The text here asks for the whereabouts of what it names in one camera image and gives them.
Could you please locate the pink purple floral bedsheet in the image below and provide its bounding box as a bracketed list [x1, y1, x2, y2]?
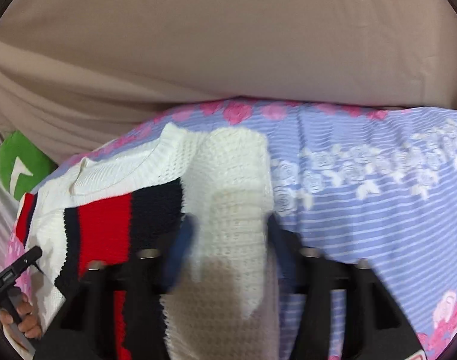
[7, 100, 457, 359]

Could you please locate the white red navy knit sweater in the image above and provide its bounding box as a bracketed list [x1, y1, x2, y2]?
[16, 124, 279, 359]

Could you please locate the person's left hand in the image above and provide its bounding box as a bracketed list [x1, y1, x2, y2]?
[0, 293, 42, 344]

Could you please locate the beige curtain cloth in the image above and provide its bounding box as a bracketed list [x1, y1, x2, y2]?
[0, 0, 457, 163]

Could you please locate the green cushion with white mark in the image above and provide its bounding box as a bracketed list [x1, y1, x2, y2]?
[0, 131, 58, 201]

